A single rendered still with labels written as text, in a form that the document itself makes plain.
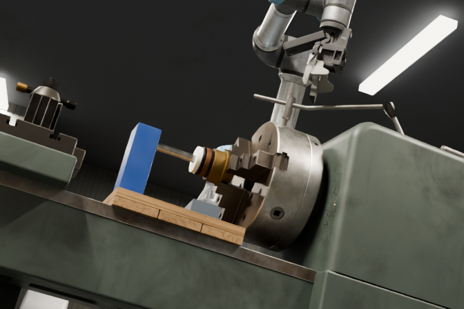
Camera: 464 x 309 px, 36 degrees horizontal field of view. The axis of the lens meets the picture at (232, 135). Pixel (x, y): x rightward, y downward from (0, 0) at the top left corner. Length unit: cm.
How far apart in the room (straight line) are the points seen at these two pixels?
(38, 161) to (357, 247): 73
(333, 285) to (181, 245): 35
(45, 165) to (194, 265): 38
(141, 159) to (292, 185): 36
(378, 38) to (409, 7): 45
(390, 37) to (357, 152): 339
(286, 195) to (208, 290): 30
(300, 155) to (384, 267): 33
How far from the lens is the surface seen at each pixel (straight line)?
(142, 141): 170
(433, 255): 177
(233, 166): 173
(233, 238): 157
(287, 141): 172
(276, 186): 167
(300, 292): 164
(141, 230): 153
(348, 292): 163
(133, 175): 168
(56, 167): 145
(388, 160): 175
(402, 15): 481
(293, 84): 235
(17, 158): 145
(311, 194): 170
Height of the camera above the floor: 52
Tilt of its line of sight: 21 degrees up
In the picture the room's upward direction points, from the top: 14 degrees clockwise
